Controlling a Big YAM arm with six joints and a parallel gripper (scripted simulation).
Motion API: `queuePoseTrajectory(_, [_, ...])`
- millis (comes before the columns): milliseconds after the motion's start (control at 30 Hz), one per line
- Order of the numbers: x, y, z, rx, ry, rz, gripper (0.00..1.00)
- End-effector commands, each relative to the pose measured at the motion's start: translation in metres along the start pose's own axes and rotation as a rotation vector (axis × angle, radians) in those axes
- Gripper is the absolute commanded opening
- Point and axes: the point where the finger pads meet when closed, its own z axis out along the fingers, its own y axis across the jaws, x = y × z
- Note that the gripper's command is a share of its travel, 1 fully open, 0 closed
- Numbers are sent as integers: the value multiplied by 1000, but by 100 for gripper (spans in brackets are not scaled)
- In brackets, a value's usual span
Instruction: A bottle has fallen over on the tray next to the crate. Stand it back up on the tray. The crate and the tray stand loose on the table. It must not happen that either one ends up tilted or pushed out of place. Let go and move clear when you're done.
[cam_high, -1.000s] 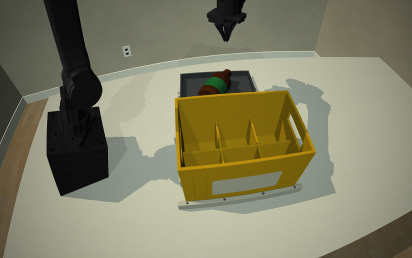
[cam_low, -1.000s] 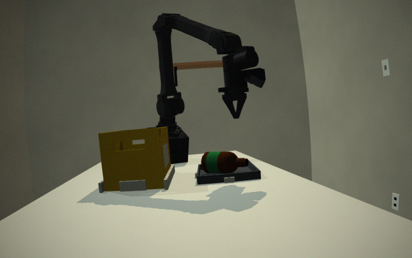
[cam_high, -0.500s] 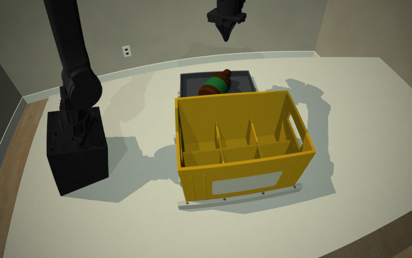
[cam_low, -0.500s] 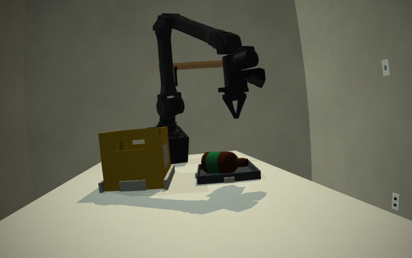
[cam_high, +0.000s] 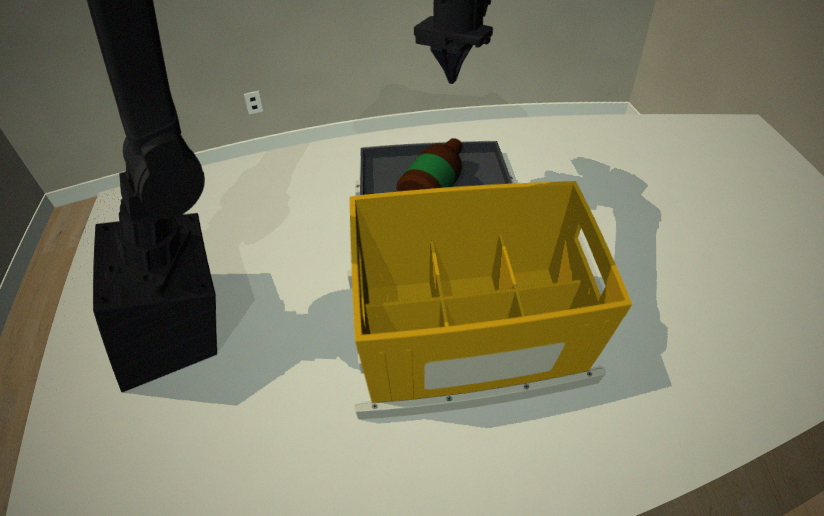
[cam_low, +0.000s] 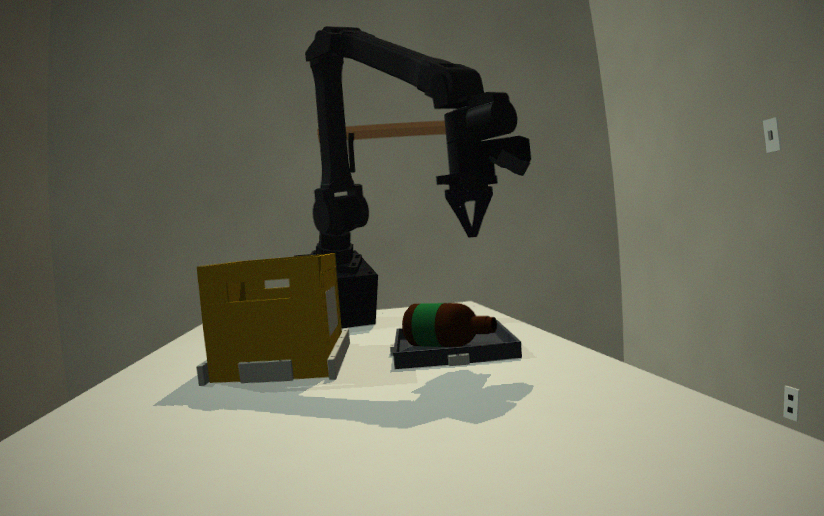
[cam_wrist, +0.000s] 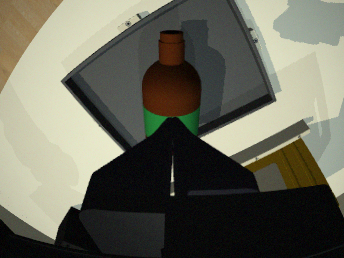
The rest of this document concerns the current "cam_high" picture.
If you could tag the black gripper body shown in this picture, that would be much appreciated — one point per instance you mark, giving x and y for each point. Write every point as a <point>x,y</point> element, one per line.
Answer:
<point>452,22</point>

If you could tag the yellow divided crate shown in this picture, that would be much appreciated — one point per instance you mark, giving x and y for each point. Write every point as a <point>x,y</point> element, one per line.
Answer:
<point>417,352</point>

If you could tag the brown glass bottle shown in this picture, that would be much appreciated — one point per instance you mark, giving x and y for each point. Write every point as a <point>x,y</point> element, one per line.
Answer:
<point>438,166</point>

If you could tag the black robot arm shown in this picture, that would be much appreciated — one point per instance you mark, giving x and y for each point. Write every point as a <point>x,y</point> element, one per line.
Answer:
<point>166,181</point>

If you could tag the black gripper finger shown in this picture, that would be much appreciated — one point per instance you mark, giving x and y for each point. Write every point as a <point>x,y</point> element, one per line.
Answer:
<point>441,56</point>
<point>453,59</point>

